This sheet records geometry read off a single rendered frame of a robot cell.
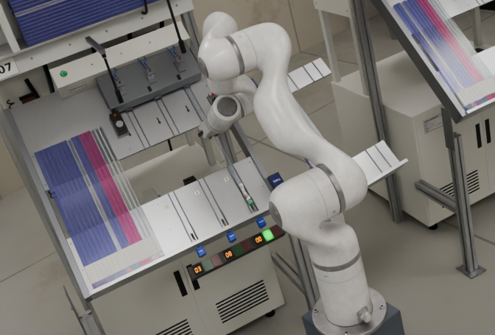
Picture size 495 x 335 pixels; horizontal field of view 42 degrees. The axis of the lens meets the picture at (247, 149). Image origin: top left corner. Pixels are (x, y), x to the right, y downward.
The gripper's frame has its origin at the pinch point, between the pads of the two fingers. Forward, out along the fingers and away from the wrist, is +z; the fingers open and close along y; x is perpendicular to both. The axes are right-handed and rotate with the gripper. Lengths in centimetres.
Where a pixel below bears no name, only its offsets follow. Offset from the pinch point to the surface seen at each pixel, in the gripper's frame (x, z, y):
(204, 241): 32.6, -7.8, 19.6
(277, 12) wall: -117, 271, -161
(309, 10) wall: -112, 281, -193
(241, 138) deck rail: 6.2, -1.7, -8.3
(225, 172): 14.8, -2.4, 2.6
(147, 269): 33, -7, 39
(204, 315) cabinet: 58, 48, 23
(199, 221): 26.1, -4.9, 17.7
